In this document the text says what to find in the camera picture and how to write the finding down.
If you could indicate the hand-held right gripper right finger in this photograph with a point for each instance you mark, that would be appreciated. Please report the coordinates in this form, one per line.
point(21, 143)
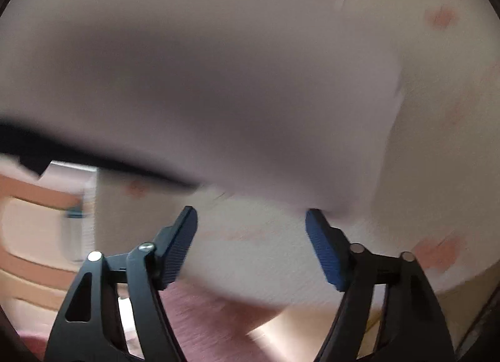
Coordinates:
point(324, 252)

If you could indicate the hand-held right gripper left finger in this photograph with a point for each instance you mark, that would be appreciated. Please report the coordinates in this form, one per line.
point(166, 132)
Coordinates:
point(177, 245)

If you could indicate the white shirt with navy trim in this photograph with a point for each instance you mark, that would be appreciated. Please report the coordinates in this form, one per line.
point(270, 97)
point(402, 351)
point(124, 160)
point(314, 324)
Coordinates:
point(195, 73)

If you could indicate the cream orange cabinet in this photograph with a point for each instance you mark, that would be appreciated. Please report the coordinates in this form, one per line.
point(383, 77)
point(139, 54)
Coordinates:
point(35, 221)

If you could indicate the pink cat print blanket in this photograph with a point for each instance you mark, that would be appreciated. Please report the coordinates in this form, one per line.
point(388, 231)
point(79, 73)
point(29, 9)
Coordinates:
point(449, 112)

